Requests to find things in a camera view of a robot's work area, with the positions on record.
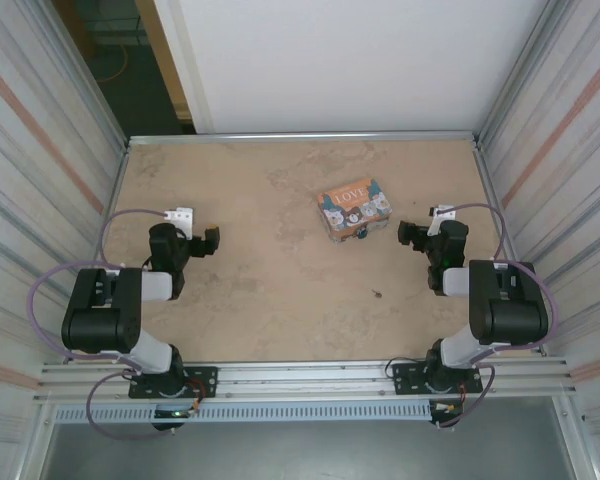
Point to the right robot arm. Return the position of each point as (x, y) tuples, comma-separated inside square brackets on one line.
[(510, 310)]

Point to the yellow power connector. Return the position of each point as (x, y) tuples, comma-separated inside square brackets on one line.
[(447, 408)]

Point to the orange LOVE bear tin box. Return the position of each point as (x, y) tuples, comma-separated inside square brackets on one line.
[(352, 205)]

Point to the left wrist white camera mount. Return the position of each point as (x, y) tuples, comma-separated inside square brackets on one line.
[(182, 216)]

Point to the aluminium table edge bar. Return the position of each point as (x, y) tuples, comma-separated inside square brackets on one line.
[(305, 138)]

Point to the green-lit circuit board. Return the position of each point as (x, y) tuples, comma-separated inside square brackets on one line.
[(175, 413)]

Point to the aluminium mounting rail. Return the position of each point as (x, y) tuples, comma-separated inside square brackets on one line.
[(305, 377)]

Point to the wooden door frame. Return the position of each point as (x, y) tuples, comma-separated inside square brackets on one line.
[(167, 55)]

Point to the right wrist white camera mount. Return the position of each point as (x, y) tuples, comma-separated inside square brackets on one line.
[(439, 220)]

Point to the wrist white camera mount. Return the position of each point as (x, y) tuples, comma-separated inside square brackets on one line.
[(182, 216), (439, 220)]

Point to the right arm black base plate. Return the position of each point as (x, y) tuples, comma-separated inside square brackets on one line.
[(405, 377)]

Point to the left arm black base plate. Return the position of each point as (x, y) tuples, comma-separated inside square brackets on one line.
[(202, 380)]

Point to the small blue padlock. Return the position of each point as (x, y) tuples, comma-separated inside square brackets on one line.
[(363, 233)]

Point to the small dark key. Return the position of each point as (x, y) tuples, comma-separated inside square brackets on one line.
[(377, 293)]

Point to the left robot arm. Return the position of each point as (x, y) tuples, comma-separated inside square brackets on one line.
[(105, 310)]

